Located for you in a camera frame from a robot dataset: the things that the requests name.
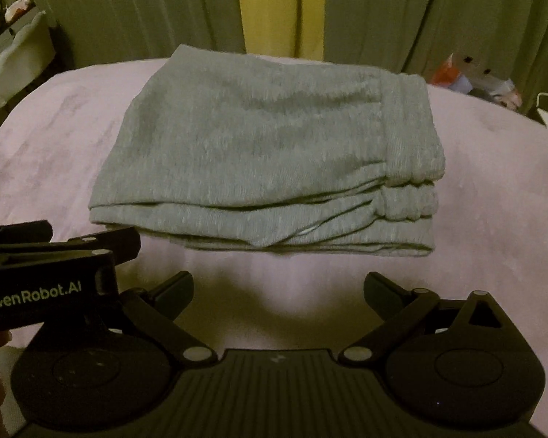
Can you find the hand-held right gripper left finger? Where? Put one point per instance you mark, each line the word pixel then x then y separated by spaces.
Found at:
pixel 180 285

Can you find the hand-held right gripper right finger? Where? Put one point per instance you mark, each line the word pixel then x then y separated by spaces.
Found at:
pixel 378 287

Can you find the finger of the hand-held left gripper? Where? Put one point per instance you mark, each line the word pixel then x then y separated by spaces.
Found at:
pixel 13 235
pixel 118 244

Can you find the grey pants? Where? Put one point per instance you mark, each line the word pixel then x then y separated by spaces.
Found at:
pixel 255 146

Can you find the pink blanket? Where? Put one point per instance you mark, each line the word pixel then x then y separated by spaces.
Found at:
pixel 483 214

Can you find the white chair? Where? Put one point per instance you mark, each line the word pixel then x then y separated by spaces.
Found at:
pixel 23 59

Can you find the red orange plush toy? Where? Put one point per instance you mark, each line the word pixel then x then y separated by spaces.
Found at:
pixel 447 70

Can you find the small figurine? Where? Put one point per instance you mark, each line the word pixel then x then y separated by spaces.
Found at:
pixel 20 4

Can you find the green curtain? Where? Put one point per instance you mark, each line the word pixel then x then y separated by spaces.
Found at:
pixel 415 9
pixel 141 9

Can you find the yellow curtain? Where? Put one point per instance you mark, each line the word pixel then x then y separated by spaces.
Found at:
pixel 278 9

